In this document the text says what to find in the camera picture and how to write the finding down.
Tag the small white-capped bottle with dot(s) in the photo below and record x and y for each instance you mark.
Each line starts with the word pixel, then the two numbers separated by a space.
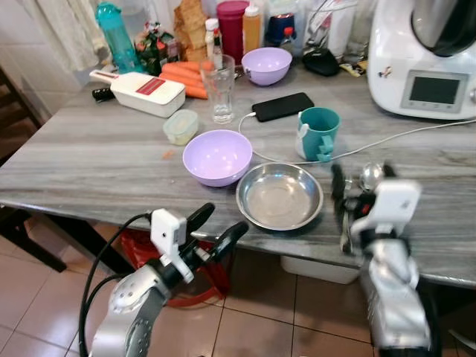
pixel 213 41

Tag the orange carrot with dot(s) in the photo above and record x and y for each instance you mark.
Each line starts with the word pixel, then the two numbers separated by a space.
pixel 182 69
pixel 184 85

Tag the silver metal spoon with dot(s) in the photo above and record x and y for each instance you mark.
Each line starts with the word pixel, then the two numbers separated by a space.
pixel 370 176

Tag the teal water bottle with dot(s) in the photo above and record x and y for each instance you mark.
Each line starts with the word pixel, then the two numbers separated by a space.
pixel 119 37

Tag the white kitchen cooking machine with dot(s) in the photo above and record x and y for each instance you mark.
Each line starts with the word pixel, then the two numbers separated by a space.
pixel 416 82

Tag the red plastic stool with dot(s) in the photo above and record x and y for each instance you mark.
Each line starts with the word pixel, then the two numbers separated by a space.
pixel 201 286

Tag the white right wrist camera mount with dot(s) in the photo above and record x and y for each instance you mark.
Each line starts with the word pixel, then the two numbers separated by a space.
pixel 393 204

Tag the orange sauce bottle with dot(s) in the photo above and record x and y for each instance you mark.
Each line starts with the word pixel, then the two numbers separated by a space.
pixel 252 30

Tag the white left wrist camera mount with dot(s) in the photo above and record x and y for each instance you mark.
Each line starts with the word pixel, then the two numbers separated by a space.
pixel 167 229

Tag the small purple plastic bowl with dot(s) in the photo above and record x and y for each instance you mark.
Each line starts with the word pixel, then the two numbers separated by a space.
pixel 266 65

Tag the pack of brown crackers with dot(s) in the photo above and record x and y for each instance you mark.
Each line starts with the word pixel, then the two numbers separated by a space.
pixel 191 30

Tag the magenta plastic jar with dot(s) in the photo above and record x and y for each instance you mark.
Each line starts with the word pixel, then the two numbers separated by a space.
pixel 232 30

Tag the black pouch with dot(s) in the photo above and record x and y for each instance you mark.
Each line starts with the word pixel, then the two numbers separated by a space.
pixel 321 62

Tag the stainless steel plate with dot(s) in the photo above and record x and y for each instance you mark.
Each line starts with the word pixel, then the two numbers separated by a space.
pixel 280 197

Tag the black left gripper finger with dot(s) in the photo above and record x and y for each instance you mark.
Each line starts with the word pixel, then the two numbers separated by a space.
pixel 202 216
pixel 230 236

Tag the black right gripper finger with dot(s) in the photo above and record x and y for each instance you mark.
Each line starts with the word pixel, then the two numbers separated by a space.
pixel 340 190
pixel 388 172

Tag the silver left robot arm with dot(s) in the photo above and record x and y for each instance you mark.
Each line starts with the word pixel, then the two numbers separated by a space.
pixel 134 312

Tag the dark wooden chair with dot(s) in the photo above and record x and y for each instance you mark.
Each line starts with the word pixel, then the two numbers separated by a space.
pixel 18 223

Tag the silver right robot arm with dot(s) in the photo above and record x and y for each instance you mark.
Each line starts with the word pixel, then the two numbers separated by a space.
pixel 394 297

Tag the teal ceramic mug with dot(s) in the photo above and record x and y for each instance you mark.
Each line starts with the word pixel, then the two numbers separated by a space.
pixel 320 130

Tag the white storage box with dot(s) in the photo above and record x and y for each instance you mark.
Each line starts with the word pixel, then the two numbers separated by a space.
pixel 320 269

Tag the white vegetable slicer box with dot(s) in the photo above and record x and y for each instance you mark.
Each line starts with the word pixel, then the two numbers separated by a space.
pixel 141 93

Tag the clear drinking glass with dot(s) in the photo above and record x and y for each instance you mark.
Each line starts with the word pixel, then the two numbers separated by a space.
pixel 219 93

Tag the black smartphone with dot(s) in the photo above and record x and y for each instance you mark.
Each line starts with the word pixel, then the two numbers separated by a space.
pixel 282 106

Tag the large purple plastic bowl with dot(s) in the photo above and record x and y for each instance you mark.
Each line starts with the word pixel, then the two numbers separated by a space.
pixel 217 158

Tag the small green-lidded plastic container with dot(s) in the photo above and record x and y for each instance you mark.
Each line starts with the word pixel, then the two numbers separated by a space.
pixel 181 127

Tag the small orange carrot scrap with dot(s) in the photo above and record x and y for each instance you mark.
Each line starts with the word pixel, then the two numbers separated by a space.
pixel 168 155

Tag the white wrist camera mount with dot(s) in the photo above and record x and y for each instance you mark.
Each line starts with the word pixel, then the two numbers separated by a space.
pixel 393 204
pixel 167 229

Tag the green and red snack package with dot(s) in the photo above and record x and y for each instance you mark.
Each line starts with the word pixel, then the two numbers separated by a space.
pixel 155 46

